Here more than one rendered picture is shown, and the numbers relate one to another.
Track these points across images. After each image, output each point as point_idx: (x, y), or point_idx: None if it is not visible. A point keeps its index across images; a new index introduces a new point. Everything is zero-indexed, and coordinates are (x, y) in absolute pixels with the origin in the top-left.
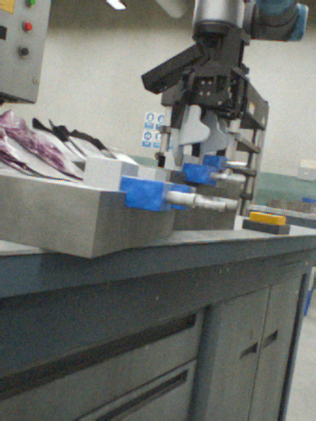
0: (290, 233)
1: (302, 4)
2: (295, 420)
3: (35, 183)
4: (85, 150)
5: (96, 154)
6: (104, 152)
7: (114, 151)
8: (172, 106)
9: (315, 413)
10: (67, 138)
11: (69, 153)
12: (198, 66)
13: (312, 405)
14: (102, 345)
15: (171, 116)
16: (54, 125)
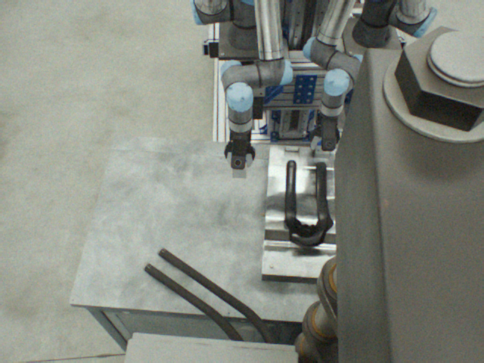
0: (217, 145)
1: (237, 61)
2: (66, 238)
3: None
4: (313, 206)
5: (305, 204)
6: (289, 209)
7: (278, 208)
8: (339, 139)
9: (44, 229)
10: (318, 212)
11: (332, 203)
12: (337, 122)
13: (30, 233)
14: None
15: (338, 141)
16: (320, 219)
